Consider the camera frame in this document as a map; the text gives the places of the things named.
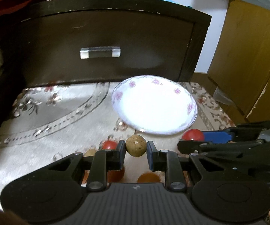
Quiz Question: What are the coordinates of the large dark red tomato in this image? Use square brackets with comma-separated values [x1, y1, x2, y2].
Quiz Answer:
[107, 166, 125, 183]

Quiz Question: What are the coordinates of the white floral plate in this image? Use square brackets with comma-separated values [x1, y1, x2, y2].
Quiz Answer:
[111, 75, 198, 135]

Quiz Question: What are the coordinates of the small red cherry tomato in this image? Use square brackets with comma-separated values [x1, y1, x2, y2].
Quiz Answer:
[102, 140, 118, 150]

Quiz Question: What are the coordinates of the orange tangerine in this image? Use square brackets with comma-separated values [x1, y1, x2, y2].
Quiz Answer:
[82, 170, 90, 184]
[137, 172, 161, 183]

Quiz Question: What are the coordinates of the brown longan front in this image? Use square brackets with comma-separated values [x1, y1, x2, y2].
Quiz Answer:
[125, 135, 147, 157]

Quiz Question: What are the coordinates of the dark wooden nightstand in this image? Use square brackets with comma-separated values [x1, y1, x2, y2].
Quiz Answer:
[0, 0, 211, 87]

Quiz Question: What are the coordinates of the silver drawer handle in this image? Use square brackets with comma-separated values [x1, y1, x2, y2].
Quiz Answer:
[79, 46, 121, 59]

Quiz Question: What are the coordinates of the wooden cabinet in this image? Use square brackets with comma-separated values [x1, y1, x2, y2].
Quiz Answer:
[208, 0, 270, 123]

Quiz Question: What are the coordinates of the brown longan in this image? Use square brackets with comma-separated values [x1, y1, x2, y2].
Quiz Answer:
[84, 148, 97, 157]
[125, 135, 147, 157]

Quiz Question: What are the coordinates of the floral beige table cloth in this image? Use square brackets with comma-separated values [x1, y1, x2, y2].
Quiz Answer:
[0, 81, 270, 223]

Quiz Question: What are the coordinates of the brown longan back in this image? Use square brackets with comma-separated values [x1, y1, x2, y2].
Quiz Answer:
[84, 148, 97, 157]

